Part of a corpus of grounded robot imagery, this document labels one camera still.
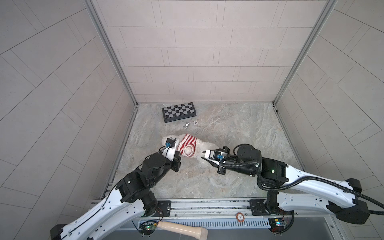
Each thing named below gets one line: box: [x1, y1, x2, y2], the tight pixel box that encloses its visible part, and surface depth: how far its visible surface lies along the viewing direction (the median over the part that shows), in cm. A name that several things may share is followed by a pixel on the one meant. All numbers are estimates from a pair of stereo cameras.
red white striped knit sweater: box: [177, 133, 197, 158], surface depth 62 cm
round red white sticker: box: [236, 212, 245, 223], surface depth 71 cm
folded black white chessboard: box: [161, 102, 197, 123], surface depth 109 cm
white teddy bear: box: [161, 134, 220, 159], surface depth 64 cm
